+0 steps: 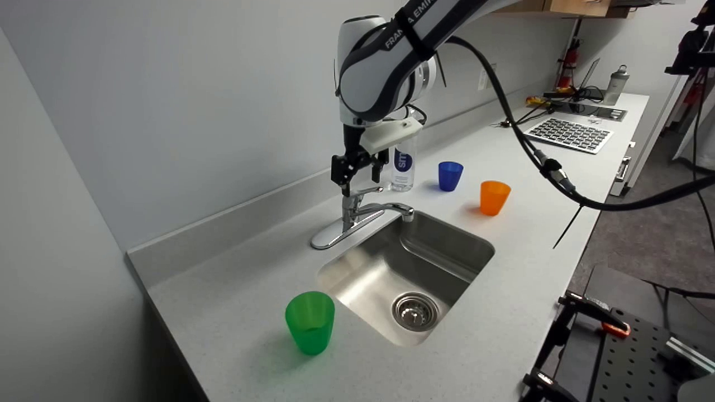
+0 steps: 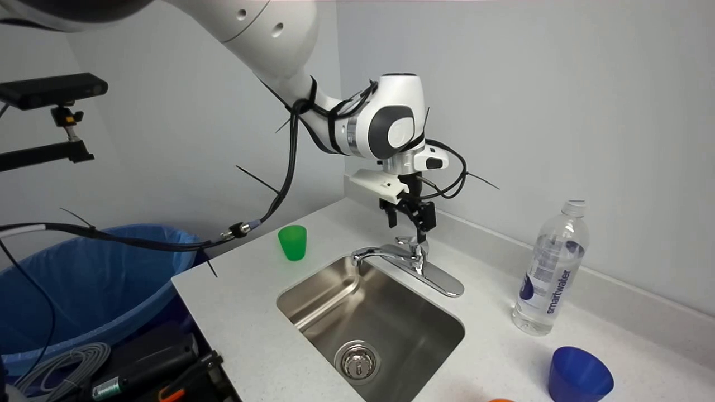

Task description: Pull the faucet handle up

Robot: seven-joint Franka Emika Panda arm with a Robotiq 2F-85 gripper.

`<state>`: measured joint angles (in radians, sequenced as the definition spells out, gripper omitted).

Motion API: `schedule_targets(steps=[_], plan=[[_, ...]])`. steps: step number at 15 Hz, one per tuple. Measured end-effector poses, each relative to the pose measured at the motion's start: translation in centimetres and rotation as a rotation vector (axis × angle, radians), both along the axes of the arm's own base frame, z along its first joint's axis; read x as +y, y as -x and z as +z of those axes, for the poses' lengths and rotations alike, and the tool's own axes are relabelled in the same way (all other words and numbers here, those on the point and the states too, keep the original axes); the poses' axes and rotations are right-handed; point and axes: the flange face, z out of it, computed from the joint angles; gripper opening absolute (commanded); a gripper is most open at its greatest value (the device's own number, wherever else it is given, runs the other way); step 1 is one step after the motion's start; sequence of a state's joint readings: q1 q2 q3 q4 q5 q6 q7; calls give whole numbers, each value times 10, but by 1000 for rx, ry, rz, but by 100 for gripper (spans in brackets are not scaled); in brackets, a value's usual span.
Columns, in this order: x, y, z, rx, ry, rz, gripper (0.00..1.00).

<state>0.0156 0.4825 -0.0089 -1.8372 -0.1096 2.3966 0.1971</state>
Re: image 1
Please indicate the chrome faucet spout and base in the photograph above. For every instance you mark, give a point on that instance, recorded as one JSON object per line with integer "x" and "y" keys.
{"x": 333, "y": 238}

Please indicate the stainless steel sink basin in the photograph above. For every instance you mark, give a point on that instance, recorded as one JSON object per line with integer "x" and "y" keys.
{"x": 435, "y": 257}

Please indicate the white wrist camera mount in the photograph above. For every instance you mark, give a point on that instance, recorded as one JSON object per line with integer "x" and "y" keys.
{"x": 392, "y": 133}

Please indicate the dark flat tray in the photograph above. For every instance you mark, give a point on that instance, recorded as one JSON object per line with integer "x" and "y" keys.
{"x": 595, "y": 109}

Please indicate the orange plastic cup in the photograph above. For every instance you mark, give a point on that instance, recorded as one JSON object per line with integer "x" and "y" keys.
{"x": 493, "y": 197}

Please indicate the silver spray bottle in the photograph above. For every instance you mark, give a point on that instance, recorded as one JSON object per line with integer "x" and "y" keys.
{"x": 614, "y": 85}

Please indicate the blue plastic cup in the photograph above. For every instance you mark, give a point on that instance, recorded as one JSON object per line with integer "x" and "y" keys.
{"x": 449, "y": 176}

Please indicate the black camera on tripod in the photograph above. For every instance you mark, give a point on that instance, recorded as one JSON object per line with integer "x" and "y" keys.
{"x": 693, "y": 47}

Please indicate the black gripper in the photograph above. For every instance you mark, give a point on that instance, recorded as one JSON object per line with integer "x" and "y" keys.
{"x": 355, "y": 148}

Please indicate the metal sink drain strainer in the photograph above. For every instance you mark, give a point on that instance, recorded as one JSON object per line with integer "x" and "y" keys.
{"x": 413, "y": 311}

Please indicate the green plastic cup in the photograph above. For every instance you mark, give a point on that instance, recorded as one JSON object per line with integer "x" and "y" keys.
{"x": 308, "y": 324}

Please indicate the silver keyboard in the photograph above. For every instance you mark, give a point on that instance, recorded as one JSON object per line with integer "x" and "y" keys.
{"x": 568, "y": 134}

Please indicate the black perforated breadboard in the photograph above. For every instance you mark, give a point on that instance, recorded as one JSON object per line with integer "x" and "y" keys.
{"x": 632, "y": 369}

